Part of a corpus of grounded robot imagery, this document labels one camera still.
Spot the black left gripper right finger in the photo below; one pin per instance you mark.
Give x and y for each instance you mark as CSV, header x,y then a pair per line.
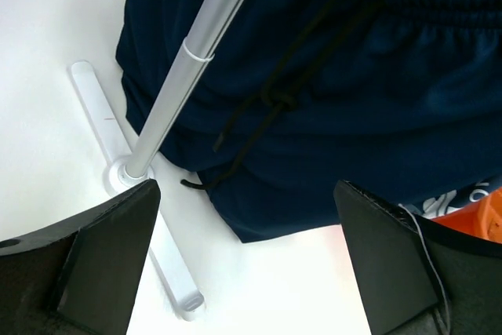
x,y
416,276

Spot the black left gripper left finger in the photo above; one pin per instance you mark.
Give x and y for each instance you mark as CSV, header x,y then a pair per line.
x,y
81,274

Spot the navy blue shorts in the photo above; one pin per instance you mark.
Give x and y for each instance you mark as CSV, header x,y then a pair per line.
x,y
400,97

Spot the patterned blue orange shorts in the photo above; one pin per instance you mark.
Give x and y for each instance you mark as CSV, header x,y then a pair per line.
x,y
454,200

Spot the orange plastic basket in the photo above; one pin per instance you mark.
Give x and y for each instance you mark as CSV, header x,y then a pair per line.
x,y
481,219

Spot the silver clothes rack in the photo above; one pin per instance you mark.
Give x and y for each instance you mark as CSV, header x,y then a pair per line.
x,y
128,166

